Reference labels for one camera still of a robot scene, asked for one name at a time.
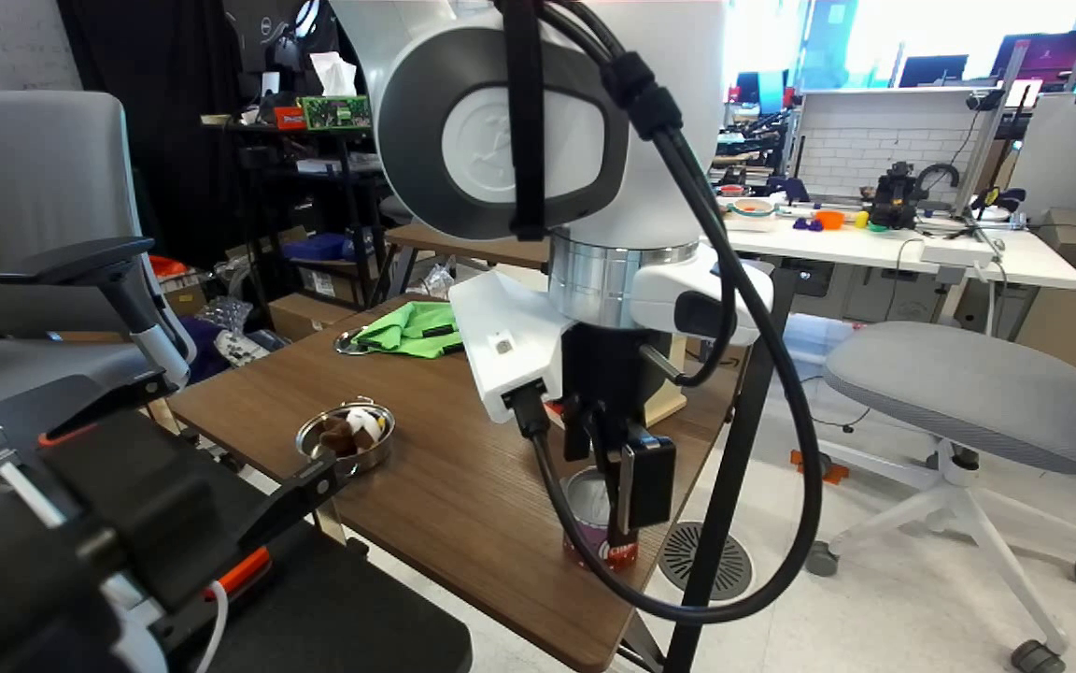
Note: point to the green cloth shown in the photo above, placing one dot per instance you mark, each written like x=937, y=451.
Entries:
x=414, y=330

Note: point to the cardboard box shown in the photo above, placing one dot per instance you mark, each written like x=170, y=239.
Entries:
x=301, y=317

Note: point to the white standing desk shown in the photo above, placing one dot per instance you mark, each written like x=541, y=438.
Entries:
x=925, y=252

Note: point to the round metal floor cover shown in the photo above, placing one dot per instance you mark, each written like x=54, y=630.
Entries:
x=703, y=568

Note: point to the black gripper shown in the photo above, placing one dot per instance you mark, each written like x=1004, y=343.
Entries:
x=598, y=368

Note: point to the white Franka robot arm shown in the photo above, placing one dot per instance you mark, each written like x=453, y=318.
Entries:
x=486, y=134

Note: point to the black device on desk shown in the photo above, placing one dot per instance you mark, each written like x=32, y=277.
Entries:
x=897, y=196

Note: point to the black storage shelf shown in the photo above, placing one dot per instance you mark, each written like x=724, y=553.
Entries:
x=314, y=206

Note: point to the brown white item in pot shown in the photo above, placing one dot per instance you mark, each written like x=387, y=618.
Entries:
x=354, y=427

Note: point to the white partition panel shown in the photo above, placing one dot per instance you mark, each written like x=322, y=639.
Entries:
x=860, y=138

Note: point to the colourful small toys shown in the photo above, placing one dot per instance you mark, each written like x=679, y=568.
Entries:
x=832, y=223

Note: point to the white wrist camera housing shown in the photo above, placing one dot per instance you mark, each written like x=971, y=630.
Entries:
x=505, y=340

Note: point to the black monitor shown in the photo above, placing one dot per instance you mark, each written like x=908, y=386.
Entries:
x=932, y=68

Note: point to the grey office chair white base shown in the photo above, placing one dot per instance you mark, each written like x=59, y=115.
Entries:
x=961, y=386

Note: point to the green box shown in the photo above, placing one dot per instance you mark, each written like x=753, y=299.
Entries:
x=336, y=115

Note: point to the monitor with pink screen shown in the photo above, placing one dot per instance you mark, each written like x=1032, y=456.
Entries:
x=1043, y=63

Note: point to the grey padded chair black armrest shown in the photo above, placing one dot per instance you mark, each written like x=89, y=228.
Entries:
x=38, y=228

